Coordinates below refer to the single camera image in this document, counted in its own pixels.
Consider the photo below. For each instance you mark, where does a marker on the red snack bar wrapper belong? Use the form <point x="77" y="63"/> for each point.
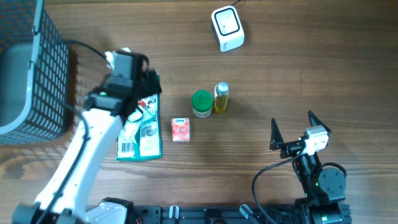
<point x="142" y="105"/>

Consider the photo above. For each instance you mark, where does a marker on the teal snack bar wrapper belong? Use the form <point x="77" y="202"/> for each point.
<point x="133" y="123"/>

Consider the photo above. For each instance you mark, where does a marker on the green 3M glove package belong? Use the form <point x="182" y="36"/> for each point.
<point x="148" y="137"/>

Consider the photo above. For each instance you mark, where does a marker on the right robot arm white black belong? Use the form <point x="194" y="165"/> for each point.
<point x="323" y="184"/>

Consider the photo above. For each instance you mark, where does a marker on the white barcode scanner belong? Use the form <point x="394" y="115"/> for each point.
<point x="227" y="28"/>

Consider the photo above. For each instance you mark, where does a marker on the yellow liquid bottle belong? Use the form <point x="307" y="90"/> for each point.
<point x="221" y="93"/>

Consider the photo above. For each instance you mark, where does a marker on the grey plastic mesh basket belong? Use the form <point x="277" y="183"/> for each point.
<point x="34" y="74"/>

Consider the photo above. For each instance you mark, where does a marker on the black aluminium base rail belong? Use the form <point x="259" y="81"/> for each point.
<point x="217" y="214"/>

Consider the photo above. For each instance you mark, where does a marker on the orange tissue pack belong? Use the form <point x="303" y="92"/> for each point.
<point x="180" y="130"/>

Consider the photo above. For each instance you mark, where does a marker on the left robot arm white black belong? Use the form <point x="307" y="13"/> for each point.
<point x="106" y="109"/>

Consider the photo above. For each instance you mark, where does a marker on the green lid jar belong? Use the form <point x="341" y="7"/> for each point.
<point x="202" y="103"/>

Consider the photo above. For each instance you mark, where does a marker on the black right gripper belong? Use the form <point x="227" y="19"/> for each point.
<point x="290" y="148"/>

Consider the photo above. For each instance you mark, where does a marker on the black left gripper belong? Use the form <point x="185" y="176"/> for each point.
<point x="145" y="91"/>

